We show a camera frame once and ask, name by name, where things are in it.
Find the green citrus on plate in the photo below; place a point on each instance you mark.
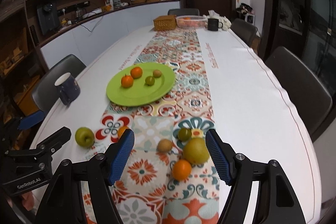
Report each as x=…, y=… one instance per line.
x=150, y=80

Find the woven wicker basket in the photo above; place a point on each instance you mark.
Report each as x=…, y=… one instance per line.
x=165, y=23

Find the patterned table runner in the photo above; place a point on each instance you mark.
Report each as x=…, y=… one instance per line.
x=147, y=191

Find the green apple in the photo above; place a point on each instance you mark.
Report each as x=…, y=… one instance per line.
x=84, y=137

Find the mandarin on plate back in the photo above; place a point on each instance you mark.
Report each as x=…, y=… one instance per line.
x=136, y=72

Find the right near grey chair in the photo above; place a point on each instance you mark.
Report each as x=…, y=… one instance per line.
x=310, y=97

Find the mandarin on plate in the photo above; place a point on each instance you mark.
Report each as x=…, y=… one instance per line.
x=136, y=72
x=127, y=81

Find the left near grey chair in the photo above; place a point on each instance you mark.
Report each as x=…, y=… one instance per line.
x=45, y=93

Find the right far grey chair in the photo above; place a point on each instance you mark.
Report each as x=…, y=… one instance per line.
x=244, y=31

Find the small green citrus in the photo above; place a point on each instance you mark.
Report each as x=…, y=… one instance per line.
x=184, y=134

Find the orange mandarin front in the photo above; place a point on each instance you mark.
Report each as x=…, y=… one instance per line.
x=181, y=170

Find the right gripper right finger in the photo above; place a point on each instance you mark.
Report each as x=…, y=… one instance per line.
x=276, y=199

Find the large yellow pear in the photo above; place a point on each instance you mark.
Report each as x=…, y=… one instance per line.
x=195, y=151

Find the black mug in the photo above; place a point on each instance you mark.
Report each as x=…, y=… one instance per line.
x=214, y=24

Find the pink fruit basket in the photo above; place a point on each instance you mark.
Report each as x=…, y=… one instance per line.
x=191, y=21

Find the end grey chair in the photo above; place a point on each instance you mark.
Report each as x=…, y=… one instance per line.
x=183, y=12

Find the green plate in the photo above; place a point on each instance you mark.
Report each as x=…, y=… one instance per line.
x=140, y=93

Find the mandarin on plate left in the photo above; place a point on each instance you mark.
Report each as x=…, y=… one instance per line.
x=127, y=81

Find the brown kiwi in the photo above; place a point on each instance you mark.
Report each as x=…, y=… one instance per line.
x=164, y=145

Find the kiwi on plate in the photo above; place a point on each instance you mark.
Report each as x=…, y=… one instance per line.
x=157, y=73

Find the white tissue pile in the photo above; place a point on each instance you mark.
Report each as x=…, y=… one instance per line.
x=223, y=23

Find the small orange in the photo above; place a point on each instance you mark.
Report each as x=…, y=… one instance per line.
x=121, y=131

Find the navy blue mug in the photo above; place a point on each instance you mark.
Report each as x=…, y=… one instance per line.
x=68, y=88

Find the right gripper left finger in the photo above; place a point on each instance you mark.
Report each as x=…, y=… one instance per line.
x=63, y=201

